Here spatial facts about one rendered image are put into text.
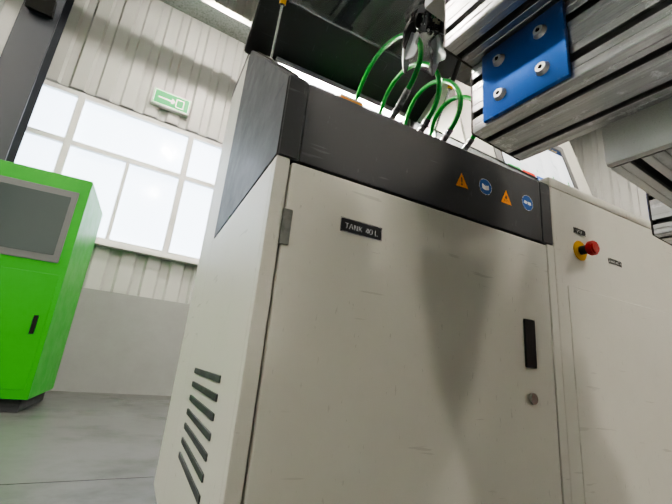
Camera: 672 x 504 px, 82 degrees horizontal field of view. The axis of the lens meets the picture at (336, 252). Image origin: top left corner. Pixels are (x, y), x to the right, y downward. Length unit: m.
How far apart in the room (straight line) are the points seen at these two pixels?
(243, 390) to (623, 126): 0.54
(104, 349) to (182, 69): 3.53
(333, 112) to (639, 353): 0.98
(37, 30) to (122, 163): 1.42
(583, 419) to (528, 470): 0.20
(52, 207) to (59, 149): 1.84
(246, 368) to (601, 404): 0.82
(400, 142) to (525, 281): 0.41
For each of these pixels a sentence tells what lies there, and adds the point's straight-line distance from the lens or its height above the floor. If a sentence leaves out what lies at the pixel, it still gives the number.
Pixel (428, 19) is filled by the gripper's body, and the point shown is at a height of 1.24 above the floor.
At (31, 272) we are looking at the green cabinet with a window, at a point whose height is 0.88.
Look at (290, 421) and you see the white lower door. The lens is 0.61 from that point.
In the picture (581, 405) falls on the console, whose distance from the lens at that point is 1.05.
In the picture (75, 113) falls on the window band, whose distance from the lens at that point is 5.29.
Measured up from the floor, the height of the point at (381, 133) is 0.91.
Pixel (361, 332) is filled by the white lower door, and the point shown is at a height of 0.52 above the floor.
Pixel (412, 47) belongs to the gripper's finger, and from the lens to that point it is 1.08.
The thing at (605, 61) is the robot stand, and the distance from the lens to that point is 0.42.
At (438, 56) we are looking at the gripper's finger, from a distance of 1.12.
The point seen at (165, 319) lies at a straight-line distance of 4.75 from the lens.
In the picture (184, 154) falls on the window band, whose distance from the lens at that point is 5.26.
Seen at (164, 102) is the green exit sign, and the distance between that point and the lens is 5.48.
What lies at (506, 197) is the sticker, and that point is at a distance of 0.97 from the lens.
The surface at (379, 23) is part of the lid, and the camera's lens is 1.54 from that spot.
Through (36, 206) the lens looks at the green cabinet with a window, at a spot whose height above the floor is 1.34.
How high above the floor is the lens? 0.46
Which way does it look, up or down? 17 degrees up
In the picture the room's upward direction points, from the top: 6 degrees clockwise
